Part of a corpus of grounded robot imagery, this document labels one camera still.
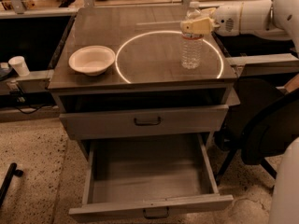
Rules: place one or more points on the black middle drawer handle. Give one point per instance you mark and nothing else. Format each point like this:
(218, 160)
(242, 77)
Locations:
(156, 213)

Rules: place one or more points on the clear plastic water bottle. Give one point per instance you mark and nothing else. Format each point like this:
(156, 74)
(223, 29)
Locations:
(191, 44)

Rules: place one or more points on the grey metal frame rail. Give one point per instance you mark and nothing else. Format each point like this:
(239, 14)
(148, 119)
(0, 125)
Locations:
(261, 65)

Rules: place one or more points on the white paper cup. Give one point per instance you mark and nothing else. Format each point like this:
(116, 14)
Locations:
(19, 65)

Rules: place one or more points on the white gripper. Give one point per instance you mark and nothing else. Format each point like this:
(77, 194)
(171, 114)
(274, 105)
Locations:
(226, 20)

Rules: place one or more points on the white paper bowl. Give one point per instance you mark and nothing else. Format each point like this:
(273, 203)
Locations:
(92, 60)

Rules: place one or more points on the black upper drawer handle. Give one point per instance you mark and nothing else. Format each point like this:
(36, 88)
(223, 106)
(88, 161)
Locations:
(147, 122)

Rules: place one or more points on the black office chair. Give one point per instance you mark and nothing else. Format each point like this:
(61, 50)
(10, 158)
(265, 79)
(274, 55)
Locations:
(262, 125)

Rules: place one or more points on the grey open middle drawer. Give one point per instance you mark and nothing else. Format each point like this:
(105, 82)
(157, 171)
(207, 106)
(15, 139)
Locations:
(127, 175)

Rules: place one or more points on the grey upper drawer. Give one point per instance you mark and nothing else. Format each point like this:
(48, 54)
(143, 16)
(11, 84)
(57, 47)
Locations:
(116, 124)

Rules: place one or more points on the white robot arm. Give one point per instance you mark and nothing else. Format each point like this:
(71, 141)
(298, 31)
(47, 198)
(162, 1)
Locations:
(277, 19)

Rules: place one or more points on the black bar on floor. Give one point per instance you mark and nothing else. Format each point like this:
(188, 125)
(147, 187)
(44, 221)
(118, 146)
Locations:
(11, 172)

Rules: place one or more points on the grey drawer cabinet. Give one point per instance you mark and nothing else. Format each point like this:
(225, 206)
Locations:
(147, 72)

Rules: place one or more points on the black drawer handle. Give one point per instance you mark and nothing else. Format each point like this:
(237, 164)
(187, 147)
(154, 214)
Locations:
(156, 213)
(147, 122)

